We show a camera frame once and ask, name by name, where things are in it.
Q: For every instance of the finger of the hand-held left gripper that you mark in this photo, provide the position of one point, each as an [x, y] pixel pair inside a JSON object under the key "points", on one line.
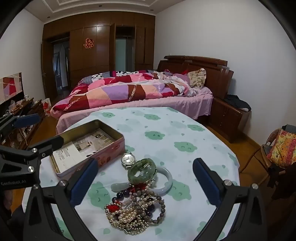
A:
{"points": [[27, 120], [50, 143]]}

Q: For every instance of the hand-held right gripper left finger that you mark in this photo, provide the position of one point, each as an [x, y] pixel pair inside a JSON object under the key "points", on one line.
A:
{"points": [[84, 182]]}

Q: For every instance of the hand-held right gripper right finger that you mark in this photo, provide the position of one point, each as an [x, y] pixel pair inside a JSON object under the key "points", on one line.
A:
{"points": [[205, 183]]}

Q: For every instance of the pale green jade pendant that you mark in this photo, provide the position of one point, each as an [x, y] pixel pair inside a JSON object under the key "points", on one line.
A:
{"points": [[118, 186]]}

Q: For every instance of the pink tin box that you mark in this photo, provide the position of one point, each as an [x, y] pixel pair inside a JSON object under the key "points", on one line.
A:
{"points": [[108, 155]]}

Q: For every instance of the pale lavender jade bangle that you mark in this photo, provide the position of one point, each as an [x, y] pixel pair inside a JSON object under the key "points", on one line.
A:
{"points": [[168, 183]]}

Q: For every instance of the silver wristwatch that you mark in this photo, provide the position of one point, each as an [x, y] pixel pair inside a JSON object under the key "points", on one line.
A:
{"points": [[126, 159]]}

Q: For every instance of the green jade bangle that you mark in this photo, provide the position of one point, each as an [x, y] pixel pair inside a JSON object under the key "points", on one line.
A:
{"points": [[138, 177]]}

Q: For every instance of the pile of beaded jewelry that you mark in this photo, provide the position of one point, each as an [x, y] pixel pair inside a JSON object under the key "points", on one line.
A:
{"points": [[138, 208]]}

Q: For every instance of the wooden television cabinet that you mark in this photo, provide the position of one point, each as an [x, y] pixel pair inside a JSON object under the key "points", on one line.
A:
{"points": [[34, 111]]}

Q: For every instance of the white red paper bag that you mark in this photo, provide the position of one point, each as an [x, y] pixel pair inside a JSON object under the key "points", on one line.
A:
{"points": [[46, 105]]}

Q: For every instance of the patchwork cloth covered television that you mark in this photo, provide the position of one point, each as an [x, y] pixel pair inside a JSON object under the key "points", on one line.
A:
{"points": [[10, 87]]}

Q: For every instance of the wooden nightstand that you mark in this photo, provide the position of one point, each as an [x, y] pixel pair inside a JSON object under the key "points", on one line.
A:
{"points": [[226, 120]]}

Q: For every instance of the wicker chair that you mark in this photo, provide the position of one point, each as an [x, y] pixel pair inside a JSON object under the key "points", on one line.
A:
{"points": [[263, 150]]}

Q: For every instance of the dark garment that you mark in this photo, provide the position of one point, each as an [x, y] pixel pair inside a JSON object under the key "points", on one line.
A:
{"points": [[282, 180]]}

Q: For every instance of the colourful patterned cushion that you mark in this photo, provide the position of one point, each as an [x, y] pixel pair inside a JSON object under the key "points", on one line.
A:
{"points": [[282, 148]]}

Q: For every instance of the patchwork quilt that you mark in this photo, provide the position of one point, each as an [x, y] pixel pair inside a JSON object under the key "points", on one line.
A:
{"points": [[120, 92]]}

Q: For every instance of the dark clothes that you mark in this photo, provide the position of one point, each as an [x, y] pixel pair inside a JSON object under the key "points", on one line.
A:
{"points": [[238, 102]]}

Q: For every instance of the pink bed sheet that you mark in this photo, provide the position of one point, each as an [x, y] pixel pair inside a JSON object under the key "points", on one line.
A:
{"points": [[161, 102]]}

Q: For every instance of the red paper decoration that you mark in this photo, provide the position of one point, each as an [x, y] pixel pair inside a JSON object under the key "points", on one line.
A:
{"points": [[88, 43]]}

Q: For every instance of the black white spotted blanket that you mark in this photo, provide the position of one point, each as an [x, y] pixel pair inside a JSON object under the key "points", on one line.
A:
{"points": [[122, 73]]}

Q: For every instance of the brown wooden wardrobe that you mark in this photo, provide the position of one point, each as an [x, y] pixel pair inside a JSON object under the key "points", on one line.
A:
{"points": [[101, 46]]}

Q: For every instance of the floral pillow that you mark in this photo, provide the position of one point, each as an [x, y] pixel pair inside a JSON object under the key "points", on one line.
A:
{"points": [[197, 77]]}

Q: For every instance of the wooden bed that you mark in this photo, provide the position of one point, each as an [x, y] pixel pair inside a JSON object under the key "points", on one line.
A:
{"points": [[215, 76]]}

